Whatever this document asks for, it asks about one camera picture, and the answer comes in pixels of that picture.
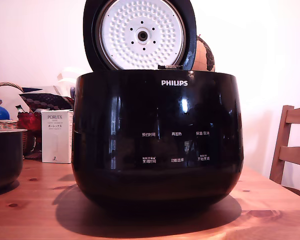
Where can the dark metallic pot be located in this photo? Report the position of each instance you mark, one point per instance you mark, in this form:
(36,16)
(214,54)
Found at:
(5,160)

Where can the black Philips rice cooker body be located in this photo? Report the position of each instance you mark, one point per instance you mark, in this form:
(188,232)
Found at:
(157,112)

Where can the black rice cooker lid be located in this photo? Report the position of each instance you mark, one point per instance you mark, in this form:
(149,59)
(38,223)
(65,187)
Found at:
(140,35)

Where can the white plastic jug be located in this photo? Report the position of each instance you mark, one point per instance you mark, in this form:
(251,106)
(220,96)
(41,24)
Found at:
(65,80)

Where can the white Porlex box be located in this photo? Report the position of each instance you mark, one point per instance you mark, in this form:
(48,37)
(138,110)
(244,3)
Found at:
(56,140)

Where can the dark dotted patterned cloth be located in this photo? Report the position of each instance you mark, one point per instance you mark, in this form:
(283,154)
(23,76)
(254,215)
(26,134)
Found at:
(47,100)

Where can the wooden chair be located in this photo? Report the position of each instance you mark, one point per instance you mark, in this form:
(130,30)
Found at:
(286,140)

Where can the woven wicker basket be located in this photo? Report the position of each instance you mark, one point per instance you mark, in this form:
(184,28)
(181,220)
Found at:
(5,124)

